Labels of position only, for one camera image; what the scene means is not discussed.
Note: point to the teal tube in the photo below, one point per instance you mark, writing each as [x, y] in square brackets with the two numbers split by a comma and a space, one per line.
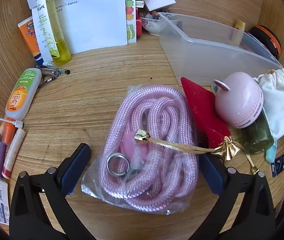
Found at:
[270, 155]

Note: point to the yellow spray bottle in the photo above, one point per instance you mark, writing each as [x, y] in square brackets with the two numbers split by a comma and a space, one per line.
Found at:
[56, 42]

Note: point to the wooden desktop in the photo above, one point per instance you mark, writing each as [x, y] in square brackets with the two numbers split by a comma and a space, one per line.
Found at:
[94, 80]

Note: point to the cartoon sticker sheet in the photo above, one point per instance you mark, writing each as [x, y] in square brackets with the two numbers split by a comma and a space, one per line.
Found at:
[130, 17]

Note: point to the white pink lip balm tube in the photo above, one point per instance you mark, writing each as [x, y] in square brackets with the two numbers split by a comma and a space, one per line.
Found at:
[14, 150]

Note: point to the clear plastic bin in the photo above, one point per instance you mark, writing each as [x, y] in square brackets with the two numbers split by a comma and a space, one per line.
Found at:
[207, 55]

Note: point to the purple pen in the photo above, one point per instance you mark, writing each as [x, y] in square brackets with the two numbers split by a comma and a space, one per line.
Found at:
[1, 160]

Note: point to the orange lip balm tube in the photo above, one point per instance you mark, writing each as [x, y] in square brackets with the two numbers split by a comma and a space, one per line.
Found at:
[8, 132]

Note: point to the floral ceramic bowl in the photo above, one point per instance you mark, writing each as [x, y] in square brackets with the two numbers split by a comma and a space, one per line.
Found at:
[152, 27]

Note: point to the orange sunscreen tube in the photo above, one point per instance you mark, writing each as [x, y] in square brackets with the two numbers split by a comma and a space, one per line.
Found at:
[28, 35]

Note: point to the white paper sheets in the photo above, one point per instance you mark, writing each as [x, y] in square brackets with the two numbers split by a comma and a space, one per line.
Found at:
[94, 17]

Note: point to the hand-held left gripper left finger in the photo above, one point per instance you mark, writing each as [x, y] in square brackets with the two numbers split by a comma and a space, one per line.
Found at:
[75, 170]

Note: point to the red velvet pouch gold ribbon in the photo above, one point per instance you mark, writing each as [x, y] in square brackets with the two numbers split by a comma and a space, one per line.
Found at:
[199, 105]

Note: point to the black blue small packet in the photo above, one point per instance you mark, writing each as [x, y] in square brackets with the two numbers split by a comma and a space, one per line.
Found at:
[279, 166]

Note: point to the white bottle orange label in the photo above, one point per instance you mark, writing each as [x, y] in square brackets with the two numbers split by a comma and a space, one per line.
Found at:
[21, 92]

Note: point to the green glass bottle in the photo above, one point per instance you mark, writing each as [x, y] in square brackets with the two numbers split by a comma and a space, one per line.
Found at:
[259, 135]

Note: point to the white small card box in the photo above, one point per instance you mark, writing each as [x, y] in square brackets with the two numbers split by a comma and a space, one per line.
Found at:
[159, 1]

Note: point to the yellow round sponge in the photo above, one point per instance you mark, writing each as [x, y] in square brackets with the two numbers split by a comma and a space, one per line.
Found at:
[239, 27]

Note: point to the orange black round case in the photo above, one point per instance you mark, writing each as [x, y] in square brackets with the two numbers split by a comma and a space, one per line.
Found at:
[269, 37]

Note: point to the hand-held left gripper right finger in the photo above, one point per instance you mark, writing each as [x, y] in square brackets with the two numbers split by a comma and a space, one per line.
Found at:
[213, 177]

